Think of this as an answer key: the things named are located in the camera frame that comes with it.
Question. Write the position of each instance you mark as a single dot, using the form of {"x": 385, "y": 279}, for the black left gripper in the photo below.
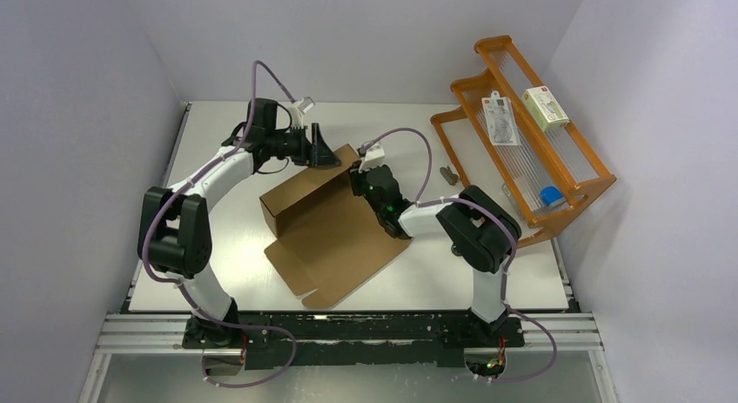
{"x": 317, "y": 154}

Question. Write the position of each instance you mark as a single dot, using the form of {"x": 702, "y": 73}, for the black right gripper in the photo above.
{"x": 356, "y": 178}

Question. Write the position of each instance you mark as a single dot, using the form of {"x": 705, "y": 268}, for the brown cardboard box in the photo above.
{"x": 328, "y": 241}

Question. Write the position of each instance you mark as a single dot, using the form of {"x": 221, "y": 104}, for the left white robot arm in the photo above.
{"x": 175, "y": 243}

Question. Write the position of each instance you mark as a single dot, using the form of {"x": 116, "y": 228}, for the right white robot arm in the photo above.
{"x": 481, "y": 232}

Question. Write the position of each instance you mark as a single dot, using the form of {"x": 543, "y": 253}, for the white green small box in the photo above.
{"x": 544, "y": 108}

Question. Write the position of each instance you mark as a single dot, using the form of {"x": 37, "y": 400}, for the small grey-olive clip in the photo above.
{"x": 449, "y": 175}

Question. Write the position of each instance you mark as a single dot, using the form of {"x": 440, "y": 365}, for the clear packaged item with card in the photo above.
{"x": 500, "y": 122}

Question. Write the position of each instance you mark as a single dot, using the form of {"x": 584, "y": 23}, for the blue tape roll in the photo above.
{"x": 552, "y": 197}

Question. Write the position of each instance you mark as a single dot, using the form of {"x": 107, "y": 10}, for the orange wooden shelf rack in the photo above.
{"x": 562, "y": 157}

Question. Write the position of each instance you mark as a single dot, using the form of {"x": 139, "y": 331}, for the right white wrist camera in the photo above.
{"x": 371, "y": 157}

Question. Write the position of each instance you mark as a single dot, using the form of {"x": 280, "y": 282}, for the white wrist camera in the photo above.
{"x": 297, "y": 110}
{"x": 371, "y": 157}

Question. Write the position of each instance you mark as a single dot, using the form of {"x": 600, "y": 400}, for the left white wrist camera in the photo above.
{"x": 297, "y": 110}

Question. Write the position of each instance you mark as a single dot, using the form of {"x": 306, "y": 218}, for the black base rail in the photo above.
{"x": 272, "y": 339}

